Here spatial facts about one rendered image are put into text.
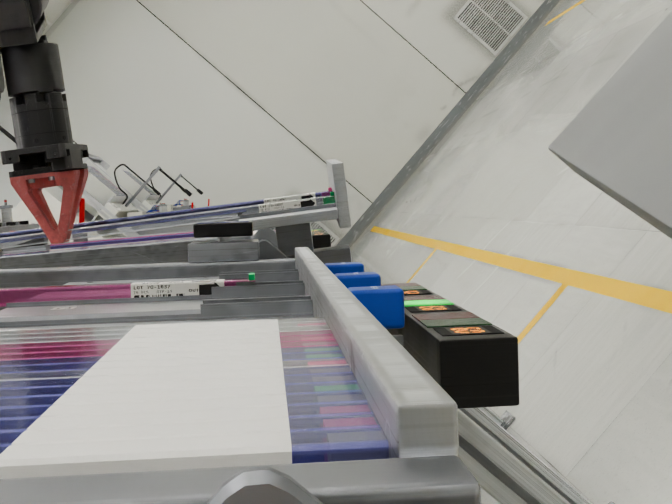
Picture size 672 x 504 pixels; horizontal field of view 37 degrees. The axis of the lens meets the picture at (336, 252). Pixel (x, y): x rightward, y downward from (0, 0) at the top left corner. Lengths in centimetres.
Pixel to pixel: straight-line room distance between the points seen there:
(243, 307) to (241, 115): 776
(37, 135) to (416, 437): 89
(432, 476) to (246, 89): 815
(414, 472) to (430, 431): 1
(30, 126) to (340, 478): 90
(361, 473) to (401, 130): 818
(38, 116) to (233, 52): 732
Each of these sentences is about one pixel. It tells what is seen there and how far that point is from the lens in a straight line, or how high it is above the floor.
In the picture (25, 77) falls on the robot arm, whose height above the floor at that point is 104.
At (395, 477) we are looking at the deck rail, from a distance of 18.
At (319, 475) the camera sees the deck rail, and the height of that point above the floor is 74.
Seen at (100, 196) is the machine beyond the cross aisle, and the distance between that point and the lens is 534.
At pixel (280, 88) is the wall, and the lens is 831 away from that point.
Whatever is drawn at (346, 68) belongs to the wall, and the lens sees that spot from 836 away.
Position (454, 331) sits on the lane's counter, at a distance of 53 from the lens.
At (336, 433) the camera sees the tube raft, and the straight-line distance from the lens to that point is 22.
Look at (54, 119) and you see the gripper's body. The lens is 106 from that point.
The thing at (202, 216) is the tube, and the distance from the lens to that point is 105.
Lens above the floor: 78
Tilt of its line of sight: 5 degrees down
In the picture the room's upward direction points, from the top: 50 degrees counter-clockwise
